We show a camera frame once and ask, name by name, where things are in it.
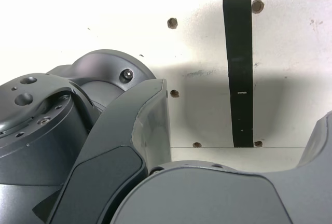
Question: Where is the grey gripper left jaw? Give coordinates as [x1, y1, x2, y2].
[46, 78, 172, 224]

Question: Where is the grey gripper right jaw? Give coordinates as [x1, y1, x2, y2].
[110, 112, 332, 224]

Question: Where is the black tape strip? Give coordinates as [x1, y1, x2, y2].
[222, 0, 254, 148]

